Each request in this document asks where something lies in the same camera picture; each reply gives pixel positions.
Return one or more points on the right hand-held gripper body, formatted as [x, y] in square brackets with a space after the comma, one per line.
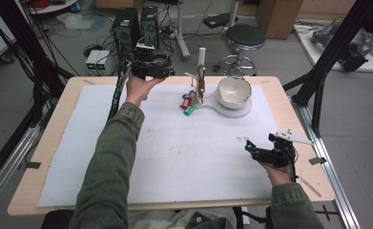
[281, 154]

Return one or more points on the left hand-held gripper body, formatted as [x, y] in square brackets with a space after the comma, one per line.
[150, 63]

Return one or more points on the colourful key tags bunch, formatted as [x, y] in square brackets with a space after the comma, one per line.
[185, 103]

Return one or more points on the white key stand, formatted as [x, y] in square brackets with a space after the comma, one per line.
[216, 106]

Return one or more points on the person's right hand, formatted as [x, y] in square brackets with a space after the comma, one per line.
[278, 175]

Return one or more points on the person's left hand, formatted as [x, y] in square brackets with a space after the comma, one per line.
[138, 90]

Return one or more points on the white desk leg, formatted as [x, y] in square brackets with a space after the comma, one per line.
[181, 35]
[233, 12]

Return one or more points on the thin wooden stick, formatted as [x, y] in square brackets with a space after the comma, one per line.
[309, 187]

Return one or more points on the black computer tower, green label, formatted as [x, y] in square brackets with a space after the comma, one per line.
[125, 27]

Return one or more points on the white power supply box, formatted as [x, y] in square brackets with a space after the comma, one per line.
[104, 62]
[92, 62]

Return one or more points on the white eggshell-shaped bowl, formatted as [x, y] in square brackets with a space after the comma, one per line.
[233, 92]

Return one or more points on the white foam mat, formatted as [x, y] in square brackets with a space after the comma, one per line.
[181, 159]

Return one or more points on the black flat device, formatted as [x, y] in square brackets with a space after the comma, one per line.
[219, 20]

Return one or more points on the black round stool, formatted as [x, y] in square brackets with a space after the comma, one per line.
[245, 35]

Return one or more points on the person's lap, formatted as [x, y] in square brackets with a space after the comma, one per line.
[174, 219]

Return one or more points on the white round table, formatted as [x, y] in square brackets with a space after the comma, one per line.
[52, 6]

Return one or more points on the cardboard box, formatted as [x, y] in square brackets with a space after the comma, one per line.
[279, 17]

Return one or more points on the grey machine on white board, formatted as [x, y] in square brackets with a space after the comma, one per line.
[349, 47]

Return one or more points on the aluminium rail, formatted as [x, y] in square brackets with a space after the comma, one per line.
[6, 168]
[330, 171]

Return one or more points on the black frame strut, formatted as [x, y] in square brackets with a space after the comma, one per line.
[333, 51]

